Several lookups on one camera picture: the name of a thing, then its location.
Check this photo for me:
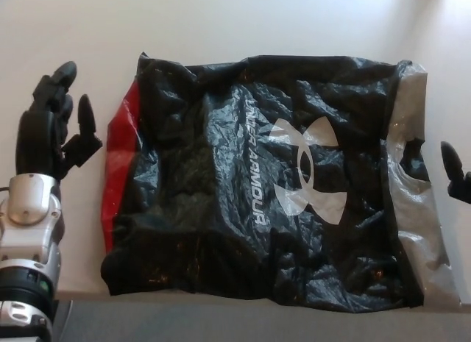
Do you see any black red grey plastic bag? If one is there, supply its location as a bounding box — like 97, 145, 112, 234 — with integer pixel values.
99, 51, 462, 315

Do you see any grey metal desk leg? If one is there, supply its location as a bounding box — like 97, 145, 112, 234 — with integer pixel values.
50, 299, 75, 342

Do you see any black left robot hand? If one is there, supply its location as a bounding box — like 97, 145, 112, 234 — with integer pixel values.
15, 60, 104, 182

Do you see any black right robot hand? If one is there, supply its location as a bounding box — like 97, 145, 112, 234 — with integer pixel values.
440, 140, 471, 205

